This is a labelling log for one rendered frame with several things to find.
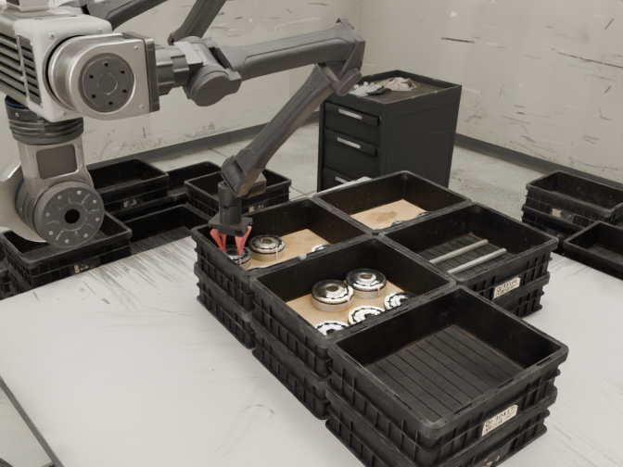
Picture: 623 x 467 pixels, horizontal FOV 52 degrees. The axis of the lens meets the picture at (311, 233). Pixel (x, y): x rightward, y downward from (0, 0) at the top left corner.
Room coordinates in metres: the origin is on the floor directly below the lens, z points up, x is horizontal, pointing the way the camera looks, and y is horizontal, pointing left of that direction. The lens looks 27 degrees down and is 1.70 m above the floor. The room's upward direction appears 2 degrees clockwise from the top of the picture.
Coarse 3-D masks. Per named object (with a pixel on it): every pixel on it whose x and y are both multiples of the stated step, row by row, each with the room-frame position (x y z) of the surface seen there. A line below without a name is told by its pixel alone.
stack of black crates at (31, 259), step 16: (112, 224) 2.23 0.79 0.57; (0, 240) 2.06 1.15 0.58; (16, 240) 2.11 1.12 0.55; (96, 240) 2.05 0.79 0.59; (112, 240) 2.08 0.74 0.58; (128, 240) 2.13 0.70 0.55; (16, 256) 1.94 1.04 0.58; (32, 256) 2.10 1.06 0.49; (48, 256) 1.93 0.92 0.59; (64, 256) 1.95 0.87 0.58; (80, 256) 2.00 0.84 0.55; (96, 256) 2.04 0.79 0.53; (112, 256) 2.08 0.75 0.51; (128, 256) 2.13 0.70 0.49; (16, 272) 1.98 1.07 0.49; (32, 272) 1.89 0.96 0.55; (48, 272) 1.92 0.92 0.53; (64, 272) 1.96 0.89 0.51; (80, 272) 1.99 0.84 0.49; (16, 288) 2.04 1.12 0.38; (32, 288) 1.88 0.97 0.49
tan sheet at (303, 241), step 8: (304, 232) 1.71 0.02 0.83; (288, 240) 1.65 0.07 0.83; (296, 240) 1.65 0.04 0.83; (304, 240) 1.65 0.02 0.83; (312, 240) 1.65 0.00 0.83; (320, 240) 1.66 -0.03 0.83; (288, 248) 1.60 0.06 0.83; (296, 248) 1.60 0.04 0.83; (304, 248) 1.60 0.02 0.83; (288, 256) 1.56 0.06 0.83; (296, 256) 1.56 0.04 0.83; (256, 264) 1.50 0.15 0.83; (264, 264) 1.50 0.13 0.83; (272, 264) 1.51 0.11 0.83
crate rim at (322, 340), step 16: (368, 240) 1.48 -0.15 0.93; (384, 240) 1.48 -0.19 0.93; (320, 256) 1.38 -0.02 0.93; (272, 272) 1.30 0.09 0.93; (432, 272) 1.32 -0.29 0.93; (256, 288) 1.24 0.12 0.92; (272, 304) 1.18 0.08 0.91; (400, 304) 1.18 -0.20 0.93; (288, 320) 1.13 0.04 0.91; (304, 320) 1.10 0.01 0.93; (368, 320) 1.11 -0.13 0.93; (320, 336) 1.05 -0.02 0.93
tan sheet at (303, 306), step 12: (396, 288) 1.40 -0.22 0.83; (300, 300) 1.33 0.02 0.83; (360, 300) 1.34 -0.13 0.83; (372, 300) 1.34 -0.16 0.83; (300, 312) 1.28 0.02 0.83; (312, 312) 1.28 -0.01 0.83; (324, 312) 1.28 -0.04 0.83; (336, 312) 1.28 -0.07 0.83; (348, 312) 1.28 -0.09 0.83; (312, 324) 1.23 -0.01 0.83
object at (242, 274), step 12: (288, 204) 1.69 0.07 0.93; (336, 216) 1.62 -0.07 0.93; (192, 228) 1.51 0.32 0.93; (204, 228) 1.52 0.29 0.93; (360, 228) 1.54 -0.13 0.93; (204, 240) 1.45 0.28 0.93; (348, 240) 1.47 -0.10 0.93; (216, 252) 1.39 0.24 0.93; (312, 252) 1.40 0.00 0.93; (228, 264) 1.34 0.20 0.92; (276, 264) 1.34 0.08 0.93; (240, 276) 1.29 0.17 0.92
